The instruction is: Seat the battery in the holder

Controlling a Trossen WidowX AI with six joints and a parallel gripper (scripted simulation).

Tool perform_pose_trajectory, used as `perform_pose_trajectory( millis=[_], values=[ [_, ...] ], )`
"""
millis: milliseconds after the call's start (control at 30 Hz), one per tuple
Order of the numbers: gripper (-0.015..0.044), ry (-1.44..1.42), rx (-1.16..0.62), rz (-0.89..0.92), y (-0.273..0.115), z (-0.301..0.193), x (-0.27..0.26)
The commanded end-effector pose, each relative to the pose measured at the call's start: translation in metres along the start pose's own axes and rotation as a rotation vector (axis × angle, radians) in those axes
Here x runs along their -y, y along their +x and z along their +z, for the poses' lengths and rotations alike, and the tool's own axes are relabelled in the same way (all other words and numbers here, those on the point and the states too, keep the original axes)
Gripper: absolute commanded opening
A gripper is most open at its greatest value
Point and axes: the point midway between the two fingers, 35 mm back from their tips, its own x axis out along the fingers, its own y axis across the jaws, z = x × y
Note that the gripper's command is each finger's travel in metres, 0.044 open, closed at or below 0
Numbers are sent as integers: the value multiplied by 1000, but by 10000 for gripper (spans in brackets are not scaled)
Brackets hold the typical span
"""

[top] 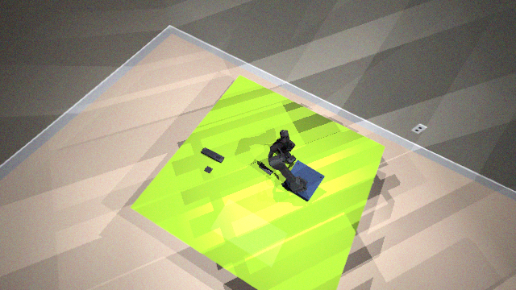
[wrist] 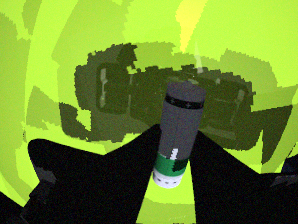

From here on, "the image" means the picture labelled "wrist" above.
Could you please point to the grey cylindrical battery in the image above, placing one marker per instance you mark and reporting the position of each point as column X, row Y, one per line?
column 180, row 117

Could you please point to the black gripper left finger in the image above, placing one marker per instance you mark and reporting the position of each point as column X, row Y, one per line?
column 119, row 177

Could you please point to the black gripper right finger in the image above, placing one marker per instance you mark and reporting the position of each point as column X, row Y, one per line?
column 225, row 190

